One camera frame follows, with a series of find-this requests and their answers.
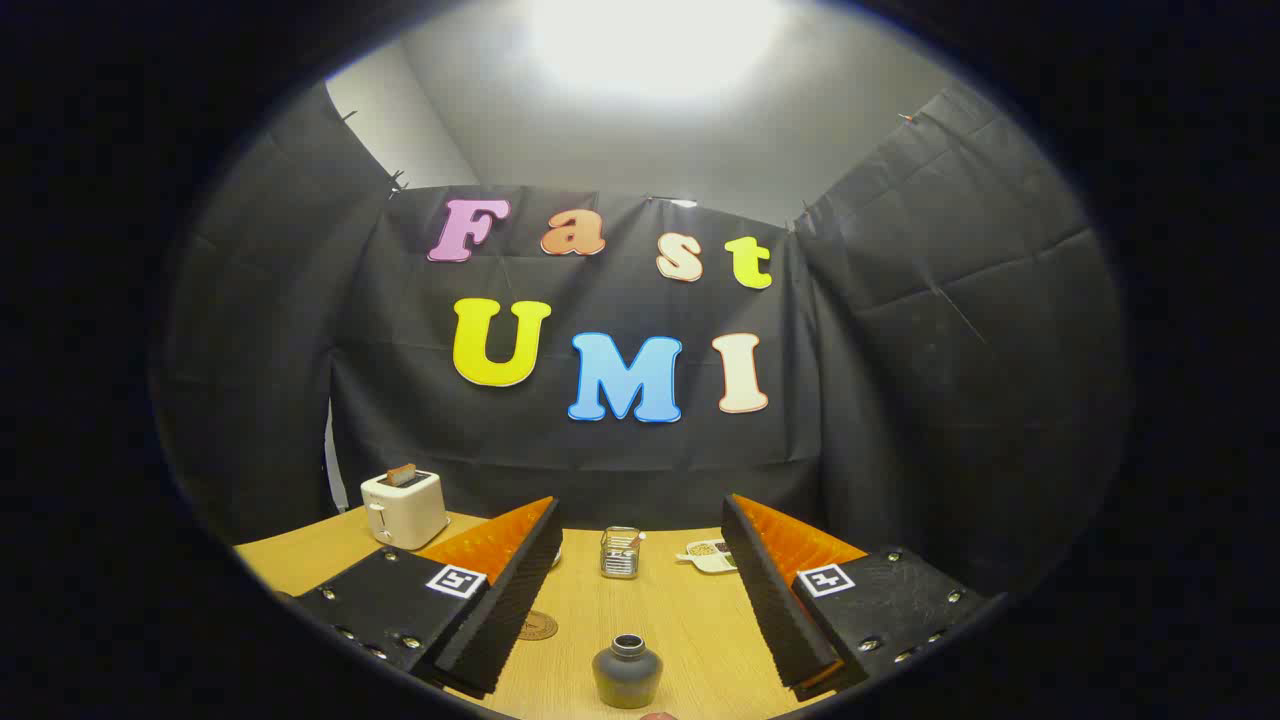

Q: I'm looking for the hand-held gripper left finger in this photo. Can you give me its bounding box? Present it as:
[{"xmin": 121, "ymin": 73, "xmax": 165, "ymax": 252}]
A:
[{"xmin": 290, "ymin": 495, "xmax": 564, "ymax": 699}]

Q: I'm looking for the grey metal bottle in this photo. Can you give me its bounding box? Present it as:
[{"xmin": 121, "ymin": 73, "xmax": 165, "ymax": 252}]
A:
[{"xmin": 591, "ymin": 634, "xmax": 664, "ymax": 710}]

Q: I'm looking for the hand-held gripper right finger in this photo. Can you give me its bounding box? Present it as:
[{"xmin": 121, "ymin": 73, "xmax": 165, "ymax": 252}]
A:
[{"xmin": 720, "ymin": 493, "xmax": 1001, "ymax": 701}]

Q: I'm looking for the wooden table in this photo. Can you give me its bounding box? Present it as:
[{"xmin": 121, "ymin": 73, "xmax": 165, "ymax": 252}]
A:
[{"xmin": 232, "ymin": 505, "xmax": 871, "ymax": 720}]

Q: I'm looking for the white divided seed dish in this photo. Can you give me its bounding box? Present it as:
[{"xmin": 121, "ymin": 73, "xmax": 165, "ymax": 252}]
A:
[{"xmin": 676, "ymin": 539, "xmax": 739, "ymax": 574}]

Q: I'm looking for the metal wire holder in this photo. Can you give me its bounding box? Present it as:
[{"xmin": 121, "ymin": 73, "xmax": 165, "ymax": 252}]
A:
[{"xmin": 600, "ymin": 526, "xmax": 642, "ymax": 580}]

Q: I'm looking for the cream toaster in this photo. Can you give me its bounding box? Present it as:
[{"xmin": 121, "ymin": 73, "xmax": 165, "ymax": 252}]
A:
[{"xmin": 360, "ymin": 468, "xmax": 450, "ymax": 551}]

